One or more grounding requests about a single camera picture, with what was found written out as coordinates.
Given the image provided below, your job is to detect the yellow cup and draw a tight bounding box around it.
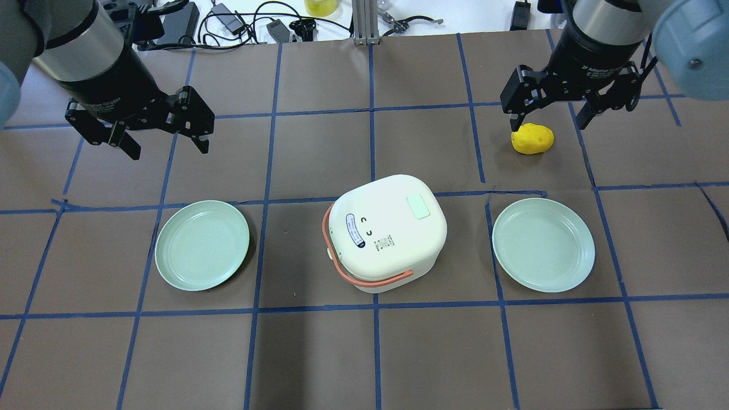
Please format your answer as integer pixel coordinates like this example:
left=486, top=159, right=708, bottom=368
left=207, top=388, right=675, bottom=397
left=304, top=0, right=338, bottom=18

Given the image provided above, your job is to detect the aluminium profile post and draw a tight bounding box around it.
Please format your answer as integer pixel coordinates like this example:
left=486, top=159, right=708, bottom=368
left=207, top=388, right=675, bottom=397
left=351, top=0, right=380, bottom=45

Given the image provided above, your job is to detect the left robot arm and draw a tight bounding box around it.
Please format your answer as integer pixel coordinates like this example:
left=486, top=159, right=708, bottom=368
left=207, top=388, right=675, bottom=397
left=1, top=1, right=215, bottom=160

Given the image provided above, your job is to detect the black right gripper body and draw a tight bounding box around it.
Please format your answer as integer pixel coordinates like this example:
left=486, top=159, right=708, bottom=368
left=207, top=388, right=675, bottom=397
left=545, top=22, right=642, bottom=101

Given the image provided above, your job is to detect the black box top right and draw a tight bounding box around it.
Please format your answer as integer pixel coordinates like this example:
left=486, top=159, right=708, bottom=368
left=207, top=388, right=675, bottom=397
left=509, top=1, right=531, bottom=31

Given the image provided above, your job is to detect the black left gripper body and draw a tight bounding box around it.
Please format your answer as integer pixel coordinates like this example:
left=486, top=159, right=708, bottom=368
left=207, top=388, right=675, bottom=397
left=58, top=44, right=162, bottom=121

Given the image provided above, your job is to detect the yellow potato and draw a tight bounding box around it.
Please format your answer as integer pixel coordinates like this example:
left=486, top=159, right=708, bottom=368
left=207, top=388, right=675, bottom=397
left=510, top=124, right=555, bottom=155

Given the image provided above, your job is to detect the black cable bundle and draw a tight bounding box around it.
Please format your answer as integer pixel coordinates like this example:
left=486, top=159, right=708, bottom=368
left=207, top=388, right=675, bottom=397
left=196, top=0, right=354, bottom=51

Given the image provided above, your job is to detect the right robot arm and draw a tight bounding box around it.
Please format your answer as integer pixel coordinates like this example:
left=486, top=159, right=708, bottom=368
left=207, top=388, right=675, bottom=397
left=500, top=1, right=728, bottom=132

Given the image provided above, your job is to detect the brown table mat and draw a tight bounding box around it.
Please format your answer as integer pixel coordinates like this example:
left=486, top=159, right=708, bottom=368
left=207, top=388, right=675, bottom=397
left=1, top=30, right=727, bottom=409

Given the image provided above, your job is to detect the metal pliers tool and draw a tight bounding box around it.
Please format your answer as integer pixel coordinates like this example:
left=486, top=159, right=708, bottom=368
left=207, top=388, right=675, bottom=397
left=378, top=10, right=444, bottom=37

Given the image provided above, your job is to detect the black power adapter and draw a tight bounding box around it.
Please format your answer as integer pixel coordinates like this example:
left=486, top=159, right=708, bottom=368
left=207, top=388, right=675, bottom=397
left=266, top=20, right=292, bottom=43

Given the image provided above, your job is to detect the right green plate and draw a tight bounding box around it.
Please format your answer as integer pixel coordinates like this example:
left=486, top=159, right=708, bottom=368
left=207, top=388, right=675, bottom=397
left=492, top=198, right=596, bottom=293

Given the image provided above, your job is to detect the left green plate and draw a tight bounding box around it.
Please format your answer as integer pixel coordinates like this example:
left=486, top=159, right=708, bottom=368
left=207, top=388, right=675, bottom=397
left=154, top=200, right=251, bottom=292

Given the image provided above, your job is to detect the green plate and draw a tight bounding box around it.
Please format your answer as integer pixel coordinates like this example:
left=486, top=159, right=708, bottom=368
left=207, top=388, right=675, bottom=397
left=492, top=198, right=596, bottom=293
left=154, top=200, right=251, bottom=292

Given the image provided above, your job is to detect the white rice cooker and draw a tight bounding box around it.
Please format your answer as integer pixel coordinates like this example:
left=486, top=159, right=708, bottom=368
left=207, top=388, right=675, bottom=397
left=321, top=174, right=448, bottom=294

